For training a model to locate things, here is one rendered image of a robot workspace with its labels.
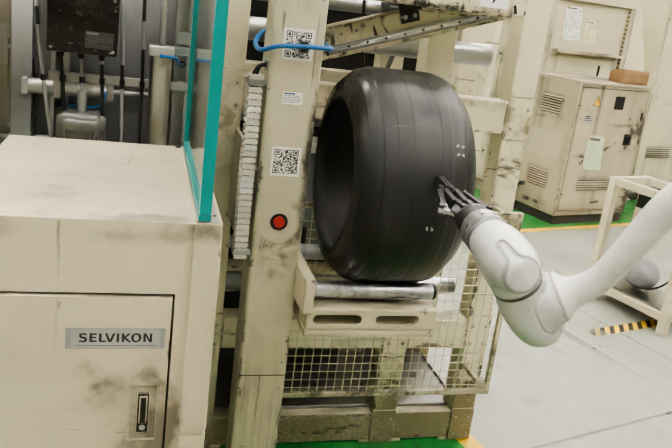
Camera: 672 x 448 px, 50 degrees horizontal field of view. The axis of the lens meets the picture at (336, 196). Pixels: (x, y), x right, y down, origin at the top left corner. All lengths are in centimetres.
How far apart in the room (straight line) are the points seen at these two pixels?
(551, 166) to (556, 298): 509
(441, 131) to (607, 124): 499
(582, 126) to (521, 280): 516
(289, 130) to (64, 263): 82
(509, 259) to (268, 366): 89
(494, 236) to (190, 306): 58
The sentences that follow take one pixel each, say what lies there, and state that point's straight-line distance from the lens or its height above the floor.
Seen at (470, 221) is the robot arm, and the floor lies 123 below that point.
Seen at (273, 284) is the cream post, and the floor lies 89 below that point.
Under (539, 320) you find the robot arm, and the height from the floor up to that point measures 107.
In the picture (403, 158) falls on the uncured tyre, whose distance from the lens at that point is 171.
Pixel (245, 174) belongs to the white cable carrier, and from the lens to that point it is 183.
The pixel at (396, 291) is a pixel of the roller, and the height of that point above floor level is 91.
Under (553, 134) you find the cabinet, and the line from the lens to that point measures 653.
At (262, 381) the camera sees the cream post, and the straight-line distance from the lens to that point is 205.
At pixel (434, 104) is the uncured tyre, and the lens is 181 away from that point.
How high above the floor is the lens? 162
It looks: 15 degrees down
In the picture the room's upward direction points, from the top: 7 degrees clockwise
